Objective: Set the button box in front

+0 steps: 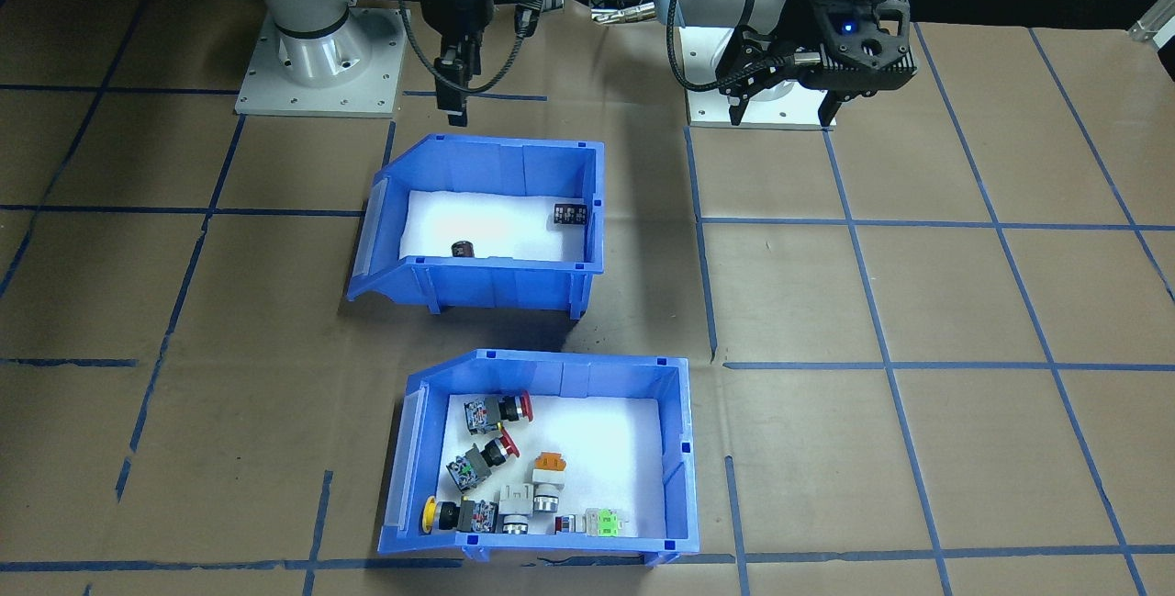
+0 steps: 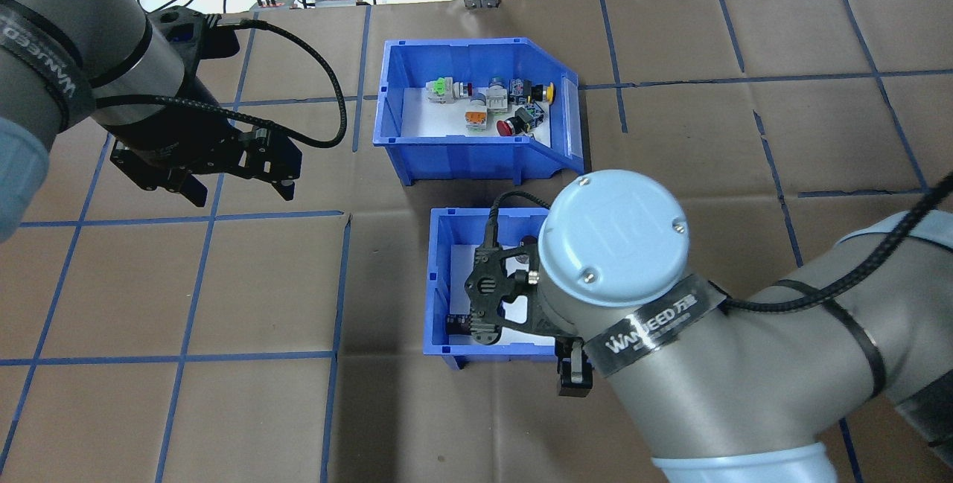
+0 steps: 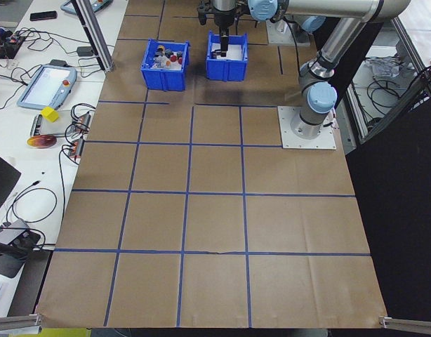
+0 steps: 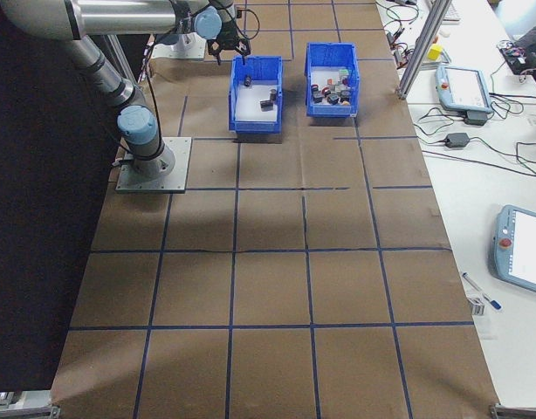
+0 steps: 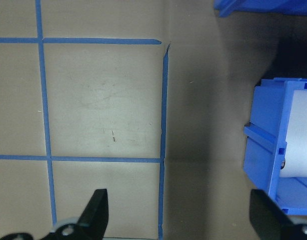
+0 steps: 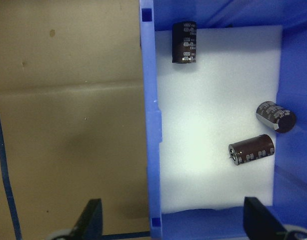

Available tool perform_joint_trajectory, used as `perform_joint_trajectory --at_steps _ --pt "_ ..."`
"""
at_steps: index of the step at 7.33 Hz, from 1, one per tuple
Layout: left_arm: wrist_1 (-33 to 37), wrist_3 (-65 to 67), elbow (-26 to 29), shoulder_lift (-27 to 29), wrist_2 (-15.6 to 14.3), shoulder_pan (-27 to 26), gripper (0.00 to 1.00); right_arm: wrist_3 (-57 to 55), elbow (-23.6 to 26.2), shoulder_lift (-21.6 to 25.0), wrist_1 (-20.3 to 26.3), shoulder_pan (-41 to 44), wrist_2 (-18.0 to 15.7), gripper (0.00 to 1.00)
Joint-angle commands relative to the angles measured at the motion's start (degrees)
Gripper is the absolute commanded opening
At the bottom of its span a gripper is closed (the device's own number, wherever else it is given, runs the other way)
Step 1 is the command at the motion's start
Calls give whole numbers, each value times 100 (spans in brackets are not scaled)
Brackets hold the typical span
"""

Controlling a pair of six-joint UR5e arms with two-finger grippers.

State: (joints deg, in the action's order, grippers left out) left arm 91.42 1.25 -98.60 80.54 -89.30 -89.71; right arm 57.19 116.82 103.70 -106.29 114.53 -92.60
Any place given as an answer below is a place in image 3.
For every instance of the aluminium frame post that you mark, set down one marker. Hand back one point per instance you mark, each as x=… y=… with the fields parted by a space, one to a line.
x=96 y=38

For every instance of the aluminium profile bar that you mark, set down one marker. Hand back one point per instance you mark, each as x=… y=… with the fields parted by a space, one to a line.
x=15 y=323
x=408 y=322

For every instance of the light blue teach pendant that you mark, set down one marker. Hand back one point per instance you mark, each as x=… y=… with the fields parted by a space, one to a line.
x=69 y=7
x=47 y=87

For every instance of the black small part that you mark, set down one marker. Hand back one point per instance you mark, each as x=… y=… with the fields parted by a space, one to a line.
x=216 y=55

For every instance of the silver metal frame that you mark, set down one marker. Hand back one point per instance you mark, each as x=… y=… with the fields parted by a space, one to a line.
x=406 y=42

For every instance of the yellow cube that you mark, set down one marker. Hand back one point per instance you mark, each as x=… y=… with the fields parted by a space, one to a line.
x=49 y=114

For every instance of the white side desk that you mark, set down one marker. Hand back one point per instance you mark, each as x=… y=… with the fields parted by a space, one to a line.
x=33 y=165

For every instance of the white square base plate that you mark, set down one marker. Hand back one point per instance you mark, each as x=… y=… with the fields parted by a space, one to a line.
x=289 y=140
x=273 y=35

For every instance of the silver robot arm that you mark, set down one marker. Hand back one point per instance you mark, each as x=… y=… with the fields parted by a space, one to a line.
x=312 y=24
x=342 y=31

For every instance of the blue bin with black parts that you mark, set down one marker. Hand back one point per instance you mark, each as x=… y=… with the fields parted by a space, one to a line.
x=226 y=72

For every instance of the orange red disc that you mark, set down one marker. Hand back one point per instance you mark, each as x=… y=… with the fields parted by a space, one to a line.
x=41 y=142

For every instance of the silver clear button part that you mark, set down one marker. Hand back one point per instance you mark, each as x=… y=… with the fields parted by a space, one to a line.
x=157 y=62

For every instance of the yellow black push button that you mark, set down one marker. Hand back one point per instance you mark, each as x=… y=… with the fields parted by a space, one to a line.
x=160 y=47

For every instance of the grey hub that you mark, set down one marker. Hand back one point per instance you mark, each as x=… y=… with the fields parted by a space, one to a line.
x=8 y=233

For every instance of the dark grey power adapter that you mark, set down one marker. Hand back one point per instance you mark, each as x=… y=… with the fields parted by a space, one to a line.
x=84 y=51

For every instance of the white flat pad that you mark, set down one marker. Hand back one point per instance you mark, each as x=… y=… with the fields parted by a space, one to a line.
x=54 y=129

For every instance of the yellow green item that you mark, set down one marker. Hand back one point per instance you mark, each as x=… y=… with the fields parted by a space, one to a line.
x=61 y=332

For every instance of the silver metal box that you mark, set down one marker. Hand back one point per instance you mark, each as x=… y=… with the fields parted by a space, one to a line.
x=36 y=125

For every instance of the blue bin with buttons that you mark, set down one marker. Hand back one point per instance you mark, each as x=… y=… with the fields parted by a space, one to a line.
x=164 y=80

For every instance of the crumpled white plastic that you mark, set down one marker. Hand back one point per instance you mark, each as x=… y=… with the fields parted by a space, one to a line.
x=382 y=66

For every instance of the black button box device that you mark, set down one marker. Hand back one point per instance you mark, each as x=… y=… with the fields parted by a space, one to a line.
x=26 y=240

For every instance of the black flat mat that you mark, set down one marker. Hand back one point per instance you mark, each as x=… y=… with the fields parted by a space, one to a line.
x=1 y=182

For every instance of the grey desktop device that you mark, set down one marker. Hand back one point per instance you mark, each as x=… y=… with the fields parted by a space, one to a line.
x=5 y=265

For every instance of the grey plastic box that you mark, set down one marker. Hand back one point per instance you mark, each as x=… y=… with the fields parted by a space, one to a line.
x=59 y=63

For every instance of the red push button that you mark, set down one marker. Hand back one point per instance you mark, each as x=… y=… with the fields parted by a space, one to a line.
x=173 y=58

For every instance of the black smartphone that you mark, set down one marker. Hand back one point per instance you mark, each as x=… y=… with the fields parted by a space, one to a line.
x=43 y=15

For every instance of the black frame cover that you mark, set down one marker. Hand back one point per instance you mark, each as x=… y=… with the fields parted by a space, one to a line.
x=398 y=210
x=347 y=59

